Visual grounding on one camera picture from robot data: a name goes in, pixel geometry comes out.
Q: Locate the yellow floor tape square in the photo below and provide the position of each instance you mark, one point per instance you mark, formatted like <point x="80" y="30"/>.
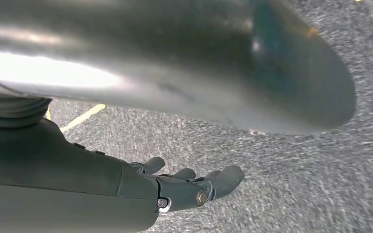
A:
<point x="83" y="117"/>

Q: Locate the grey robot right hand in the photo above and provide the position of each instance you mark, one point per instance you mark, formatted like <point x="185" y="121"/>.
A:
<point x="61" y="180"/>

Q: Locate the ribbed grey right arm sleeve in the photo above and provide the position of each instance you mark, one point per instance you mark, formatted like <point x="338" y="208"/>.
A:
<point x="9" y="112"/>

